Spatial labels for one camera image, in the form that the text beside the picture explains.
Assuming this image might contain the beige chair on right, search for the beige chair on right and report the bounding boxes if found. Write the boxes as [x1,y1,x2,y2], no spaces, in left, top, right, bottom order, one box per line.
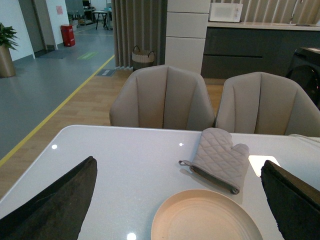
[215,72,320,137]

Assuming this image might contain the beige ribbed plate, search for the beige ribbed plate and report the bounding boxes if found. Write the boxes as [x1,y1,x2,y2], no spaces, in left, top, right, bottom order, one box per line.
[150,189,263,240]

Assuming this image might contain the woven basket with handles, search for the woven basket with handles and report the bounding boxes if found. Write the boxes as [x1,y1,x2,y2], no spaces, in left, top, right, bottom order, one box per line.
[131,45,155,71]

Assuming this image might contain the chrome kitchen faucet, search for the chrome kitchen faucet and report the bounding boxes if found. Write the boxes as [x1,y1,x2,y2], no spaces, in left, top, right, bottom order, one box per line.
[288,0,303,25]

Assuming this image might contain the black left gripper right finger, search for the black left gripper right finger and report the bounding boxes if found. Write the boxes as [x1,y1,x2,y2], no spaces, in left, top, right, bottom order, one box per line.
[261,160,320,240]

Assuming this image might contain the green potted plant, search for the green potted plant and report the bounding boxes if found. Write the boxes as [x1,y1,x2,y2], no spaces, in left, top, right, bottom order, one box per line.
[0,22,18,50]

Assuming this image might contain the distant black-legged table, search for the distant black-legged table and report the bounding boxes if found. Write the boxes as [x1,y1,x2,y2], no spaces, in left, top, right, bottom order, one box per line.
[92,10,113,30]

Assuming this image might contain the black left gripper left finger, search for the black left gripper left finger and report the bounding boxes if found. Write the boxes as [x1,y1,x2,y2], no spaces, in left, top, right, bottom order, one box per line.
[0,156,98,240]

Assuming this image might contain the grey quilted oven mitt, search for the grey quilted oven mitt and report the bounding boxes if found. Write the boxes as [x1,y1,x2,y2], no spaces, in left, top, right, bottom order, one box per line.
[178,127,249,195]

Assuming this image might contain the white microwave oven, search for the white microwave oven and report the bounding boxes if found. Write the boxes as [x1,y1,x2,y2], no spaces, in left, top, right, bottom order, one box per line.
[208,2,243,23]

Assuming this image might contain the dark grey kitchen counter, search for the dark grey kitchen counter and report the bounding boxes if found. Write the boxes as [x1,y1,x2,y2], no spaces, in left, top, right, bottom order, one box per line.
[201,25,320,79]

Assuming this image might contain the black appliance at right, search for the black appliance at right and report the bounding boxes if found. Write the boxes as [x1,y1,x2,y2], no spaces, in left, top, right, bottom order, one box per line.
[285,47,320,109]

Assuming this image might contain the red box on floor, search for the red box on floor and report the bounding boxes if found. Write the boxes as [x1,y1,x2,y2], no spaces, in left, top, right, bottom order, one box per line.
[60,24,75,47]

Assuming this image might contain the white drawer cabinet column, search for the white drawer cabinet column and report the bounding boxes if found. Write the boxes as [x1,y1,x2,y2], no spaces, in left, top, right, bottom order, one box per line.
[164,0,211,74]

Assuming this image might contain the gold plant pot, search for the gold plant pot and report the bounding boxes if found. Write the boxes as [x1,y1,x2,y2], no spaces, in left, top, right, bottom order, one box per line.
[0,45,16,78]

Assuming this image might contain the beige chair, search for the beige chair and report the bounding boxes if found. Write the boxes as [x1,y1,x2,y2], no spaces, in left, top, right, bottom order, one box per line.
[215,72,320,137]
[109,65,215,131]

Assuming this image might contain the beige chair on left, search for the beige chair on left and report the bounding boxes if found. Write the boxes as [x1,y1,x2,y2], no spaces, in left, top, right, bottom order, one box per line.
[109,65,215,131]

